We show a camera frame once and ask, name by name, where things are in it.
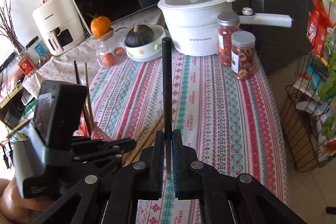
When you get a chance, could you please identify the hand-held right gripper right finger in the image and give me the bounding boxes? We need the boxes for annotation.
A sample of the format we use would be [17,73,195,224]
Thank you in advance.
[172,130,307,224]

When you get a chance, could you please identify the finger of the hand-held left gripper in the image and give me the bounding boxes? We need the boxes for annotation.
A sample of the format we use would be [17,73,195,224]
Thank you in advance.
[70,136,137,155]
[62,154,124,186]

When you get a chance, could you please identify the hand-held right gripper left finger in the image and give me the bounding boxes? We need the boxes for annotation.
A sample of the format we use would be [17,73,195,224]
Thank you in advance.
[34,130,167,224]

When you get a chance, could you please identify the clear chopstick holder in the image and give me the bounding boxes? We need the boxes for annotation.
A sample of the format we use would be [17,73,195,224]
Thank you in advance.
[74,77,113,142]

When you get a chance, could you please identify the black chopstick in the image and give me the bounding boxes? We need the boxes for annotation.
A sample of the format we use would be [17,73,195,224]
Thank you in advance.
[73,60,81,86]
[161,37,174,180]

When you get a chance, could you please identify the person's left hand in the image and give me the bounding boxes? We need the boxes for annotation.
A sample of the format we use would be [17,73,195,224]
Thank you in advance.
[0,177,46,223]

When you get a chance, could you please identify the small floral tablecloth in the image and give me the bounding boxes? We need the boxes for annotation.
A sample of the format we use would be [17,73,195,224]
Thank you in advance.
[22,14,168,98]

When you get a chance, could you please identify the wooden shelf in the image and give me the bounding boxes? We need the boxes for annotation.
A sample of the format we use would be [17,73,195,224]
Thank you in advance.
[0,88,37,132]

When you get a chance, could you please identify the glass jar with red label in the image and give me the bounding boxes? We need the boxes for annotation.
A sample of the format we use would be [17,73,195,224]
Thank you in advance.
[16,51,38,78]

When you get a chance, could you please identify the pink package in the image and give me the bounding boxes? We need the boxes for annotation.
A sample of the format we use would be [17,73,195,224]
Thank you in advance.
[0,69,27,94]

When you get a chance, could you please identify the black lid jar blue label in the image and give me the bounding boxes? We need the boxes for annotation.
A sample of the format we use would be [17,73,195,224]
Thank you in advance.
[25,36,51,63]

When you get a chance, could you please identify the black power strip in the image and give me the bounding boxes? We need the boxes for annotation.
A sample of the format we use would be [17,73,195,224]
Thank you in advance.
[0,52,17,73]

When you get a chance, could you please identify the dried branches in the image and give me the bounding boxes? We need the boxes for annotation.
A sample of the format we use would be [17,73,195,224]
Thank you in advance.
[0,0,24,54]

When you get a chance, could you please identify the glass jar with wooden lid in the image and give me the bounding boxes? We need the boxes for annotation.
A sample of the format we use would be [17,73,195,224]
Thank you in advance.
[94,27,126,67]

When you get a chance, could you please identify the white air fryer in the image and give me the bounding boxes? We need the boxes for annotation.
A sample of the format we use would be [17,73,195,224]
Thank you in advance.
[33,0,88,56]

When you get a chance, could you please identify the orange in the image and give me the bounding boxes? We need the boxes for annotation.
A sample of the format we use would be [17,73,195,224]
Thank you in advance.
[88,14,112,37]

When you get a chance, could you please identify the green pumpkin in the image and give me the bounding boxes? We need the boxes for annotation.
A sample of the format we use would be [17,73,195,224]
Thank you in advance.
[124,25,154,47]

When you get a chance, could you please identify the jar of dried fruit rings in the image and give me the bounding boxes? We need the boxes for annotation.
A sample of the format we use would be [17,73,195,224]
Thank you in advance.
[231,30,256,80]

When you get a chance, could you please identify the white electric pot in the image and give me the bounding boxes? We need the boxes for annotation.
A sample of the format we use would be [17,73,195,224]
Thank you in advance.
[157,0,293,56]

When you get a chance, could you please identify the jar of red dried fruit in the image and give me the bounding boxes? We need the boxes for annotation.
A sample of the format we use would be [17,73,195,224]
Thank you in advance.
[217,13,240,67]

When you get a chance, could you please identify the blue packet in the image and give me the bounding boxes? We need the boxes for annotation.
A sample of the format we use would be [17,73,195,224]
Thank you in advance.
[307,59,328,86]

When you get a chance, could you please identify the green plant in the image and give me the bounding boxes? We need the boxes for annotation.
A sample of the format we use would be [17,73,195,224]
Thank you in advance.
[319,30,336,139]

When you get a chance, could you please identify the red snack packet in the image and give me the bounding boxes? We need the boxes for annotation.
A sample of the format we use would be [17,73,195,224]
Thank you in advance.
[307,0,335,56]

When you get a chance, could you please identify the white dish with green handle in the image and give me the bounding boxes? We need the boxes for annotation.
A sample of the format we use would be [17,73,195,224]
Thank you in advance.
[124,25,171,62]

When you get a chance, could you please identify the black wire rack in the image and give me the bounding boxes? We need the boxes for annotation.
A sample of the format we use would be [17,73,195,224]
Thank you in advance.
[280,52,336,170]

